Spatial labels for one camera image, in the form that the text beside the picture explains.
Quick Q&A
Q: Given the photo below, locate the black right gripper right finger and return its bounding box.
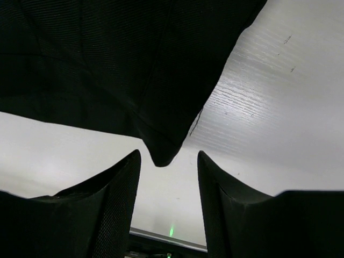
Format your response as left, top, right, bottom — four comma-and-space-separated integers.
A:
197, 152, 343, 257

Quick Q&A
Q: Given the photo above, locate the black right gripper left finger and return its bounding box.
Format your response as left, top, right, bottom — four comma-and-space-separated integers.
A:
1, 150, 141, 257

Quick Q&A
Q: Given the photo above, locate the black pleated skirt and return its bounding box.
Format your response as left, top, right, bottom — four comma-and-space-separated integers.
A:
1, 1, 265, 167

